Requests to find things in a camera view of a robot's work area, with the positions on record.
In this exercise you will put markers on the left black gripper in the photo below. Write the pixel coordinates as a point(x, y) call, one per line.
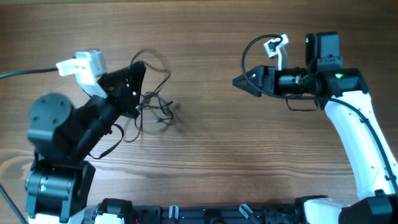
point(125, 94)

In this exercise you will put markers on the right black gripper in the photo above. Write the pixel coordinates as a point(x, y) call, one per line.
point(260, 72)

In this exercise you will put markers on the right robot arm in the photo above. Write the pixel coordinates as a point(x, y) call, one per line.
point(343, 94)

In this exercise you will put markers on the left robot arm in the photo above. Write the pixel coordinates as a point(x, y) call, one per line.
point(60, 178)

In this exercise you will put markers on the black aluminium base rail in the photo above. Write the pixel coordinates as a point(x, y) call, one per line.
point(112, 210)

